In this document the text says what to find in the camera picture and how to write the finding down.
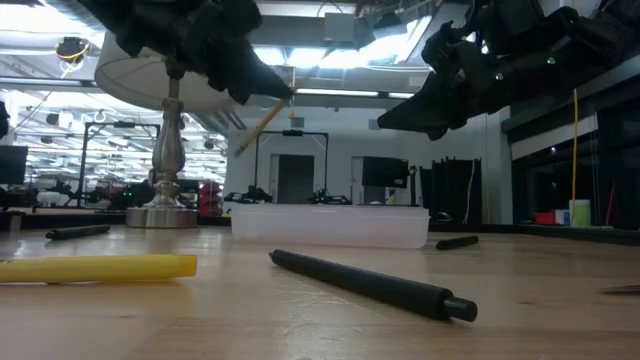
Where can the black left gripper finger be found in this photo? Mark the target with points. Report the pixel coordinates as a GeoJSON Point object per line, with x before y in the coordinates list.
{"type": "Point", "coordinates": [262, 80]}
{"type": "Point", "coordinates": [231, 89]}

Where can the orange wooden pencil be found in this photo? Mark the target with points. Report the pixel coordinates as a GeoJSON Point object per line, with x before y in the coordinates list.
{"type": "Point", "coordinates": [260, 127]}

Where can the black pen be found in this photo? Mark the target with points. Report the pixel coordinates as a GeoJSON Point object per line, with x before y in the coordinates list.
{"type": "Point", "coordinates": [370, 284]}
{"type": "Point", "coordinates": [456, 242]}
{"type": "Point", "coordinates": [77, 232]}

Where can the clear supply box pink lid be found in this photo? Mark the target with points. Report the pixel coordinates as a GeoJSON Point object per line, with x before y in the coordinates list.
{"type": "Point", "coordinates": [330, 227]}

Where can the yellow highlighter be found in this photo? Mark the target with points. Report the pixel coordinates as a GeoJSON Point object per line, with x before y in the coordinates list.
{"type": "Point", "coordinates": [100, 268]}

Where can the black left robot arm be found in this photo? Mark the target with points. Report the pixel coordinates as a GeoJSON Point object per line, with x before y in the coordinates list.
{"type": "Point", "coordinates": [135, 25]}

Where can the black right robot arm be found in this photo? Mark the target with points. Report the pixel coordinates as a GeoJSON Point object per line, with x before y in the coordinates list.
{"type": "Point", "coordinates": [575, 40]}

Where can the black background robot arm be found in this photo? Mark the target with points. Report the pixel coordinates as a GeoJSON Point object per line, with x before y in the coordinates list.
{"type": "Point", "coordinates": [327, 199]}
{"type": "Point", "coordinates": [250, 196]}

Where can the grey ceiling box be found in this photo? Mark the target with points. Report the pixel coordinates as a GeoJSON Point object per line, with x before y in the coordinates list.
{"type": "Point", "coordinates": [340, 27]}

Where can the red box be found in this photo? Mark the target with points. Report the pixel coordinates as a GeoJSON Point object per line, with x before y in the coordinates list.
{"type": "Point", "coordinates": [545, 218]}

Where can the blue white box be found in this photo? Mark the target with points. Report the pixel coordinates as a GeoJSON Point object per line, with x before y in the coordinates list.
{"type": "Point", "coordinates": [562, 217]}

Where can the ceiling light bar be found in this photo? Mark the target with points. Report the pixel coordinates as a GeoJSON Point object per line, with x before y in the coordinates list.
{"type": "Point", "coordinates": [340, 93]}

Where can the white shade silver lamp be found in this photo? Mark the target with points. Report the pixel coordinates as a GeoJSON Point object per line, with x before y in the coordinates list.
{"type": "Point", "coordinates": [167, 150]}

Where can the red equipment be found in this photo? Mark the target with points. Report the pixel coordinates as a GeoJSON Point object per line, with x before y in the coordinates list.
{"type": "Point", "coordinates": [210, 200]}

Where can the pale green container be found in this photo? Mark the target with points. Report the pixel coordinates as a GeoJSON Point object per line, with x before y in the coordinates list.
{"type": "Point", "coordinates": [580, 214]}

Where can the dark computer monitor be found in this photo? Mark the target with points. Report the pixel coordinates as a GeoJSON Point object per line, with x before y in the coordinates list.
{"type": "Point", "coordinates": [12, 165]}

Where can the black robot rig frame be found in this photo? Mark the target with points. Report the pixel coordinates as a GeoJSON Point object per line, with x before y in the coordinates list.
{"type": "Point", "coordinates": [291, 133]}
{"type": "Point", "coordinates": [83, 165]}

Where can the black wall monitor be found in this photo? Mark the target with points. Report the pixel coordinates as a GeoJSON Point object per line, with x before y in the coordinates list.
{"type": "Point", "coordinates": [385, 172]}

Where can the black aluminium table frame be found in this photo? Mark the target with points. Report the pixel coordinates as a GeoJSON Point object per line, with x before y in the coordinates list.
{"type": "Point", "coordinates": [575, 233]}

